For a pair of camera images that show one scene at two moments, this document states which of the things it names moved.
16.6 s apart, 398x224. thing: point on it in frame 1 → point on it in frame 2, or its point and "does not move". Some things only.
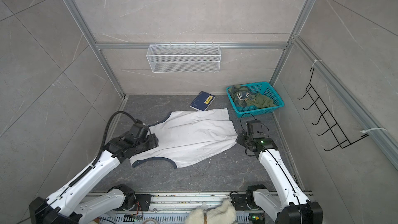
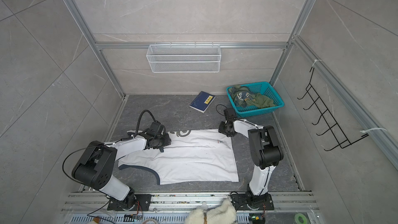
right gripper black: [240, 139] → [221, 129]
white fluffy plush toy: [223, 212] does not move
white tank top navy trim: [182, 136] → [204, 156]
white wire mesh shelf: [183, 58] does not move
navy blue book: [202, 100] does not move
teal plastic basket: [254, 98] does not move
